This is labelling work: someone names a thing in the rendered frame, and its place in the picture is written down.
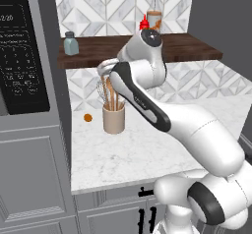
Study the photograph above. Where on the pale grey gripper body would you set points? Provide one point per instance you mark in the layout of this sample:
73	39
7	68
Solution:
106	67

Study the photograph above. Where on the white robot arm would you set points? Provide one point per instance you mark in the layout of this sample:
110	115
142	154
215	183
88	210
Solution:
210	139

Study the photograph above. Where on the blue-grey shaker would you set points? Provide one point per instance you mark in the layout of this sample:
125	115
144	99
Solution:
71	44

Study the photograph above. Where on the red condiment bottle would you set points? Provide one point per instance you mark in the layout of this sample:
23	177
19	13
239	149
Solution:
144	23

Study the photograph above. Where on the glass bottle with brown liquid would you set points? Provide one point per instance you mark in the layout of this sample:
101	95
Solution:
154	15

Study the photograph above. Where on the grey tall cabinet door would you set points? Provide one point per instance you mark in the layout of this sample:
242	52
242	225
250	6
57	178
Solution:
31	172

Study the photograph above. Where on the grey base cabinet door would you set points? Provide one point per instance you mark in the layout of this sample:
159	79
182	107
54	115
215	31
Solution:
111	220

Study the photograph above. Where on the dark wooden shelf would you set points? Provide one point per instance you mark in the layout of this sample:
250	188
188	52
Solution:
95	49

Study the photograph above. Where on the metal whisk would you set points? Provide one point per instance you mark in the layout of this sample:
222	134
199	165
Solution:
101	90

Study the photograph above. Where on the wooden spoon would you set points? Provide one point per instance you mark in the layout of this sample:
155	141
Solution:
107	95

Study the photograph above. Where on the wooden spatula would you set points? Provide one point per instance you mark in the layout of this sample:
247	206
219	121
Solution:
113	98

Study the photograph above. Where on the beige utensil pot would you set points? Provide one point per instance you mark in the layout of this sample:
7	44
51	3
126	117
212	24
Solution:
113	120

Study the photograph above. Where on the small orange fruit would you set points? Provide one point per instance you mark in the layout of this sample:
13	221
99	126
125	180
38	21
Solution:
88	117

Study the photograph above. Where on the grey drawer front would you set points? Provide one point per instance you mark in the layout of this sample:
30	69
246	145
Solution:
114	195

